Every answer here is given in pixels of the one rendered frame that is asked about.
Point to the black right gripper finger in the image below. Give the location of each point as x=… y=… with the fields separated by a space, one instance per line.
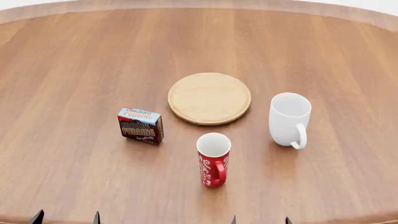
x=233 y=220
x=288 y=221

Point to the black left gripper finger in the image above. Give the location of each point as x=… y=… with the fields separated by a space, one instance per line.
x=37 y=218
x=97 y=219

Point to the chocolate pudding box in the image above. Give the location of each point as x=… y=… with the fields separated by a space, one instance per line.
x=140 y=127

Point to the round wooden plate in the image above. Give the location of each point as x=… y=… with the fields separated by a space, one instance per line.
x=209 y=98

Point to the red patterned mug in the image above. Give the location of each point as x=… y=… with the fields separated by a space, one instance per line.
x=213 y=163

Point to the white ceramic mug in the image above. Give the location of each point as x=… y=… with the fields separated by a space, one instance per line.
x=287 y=121

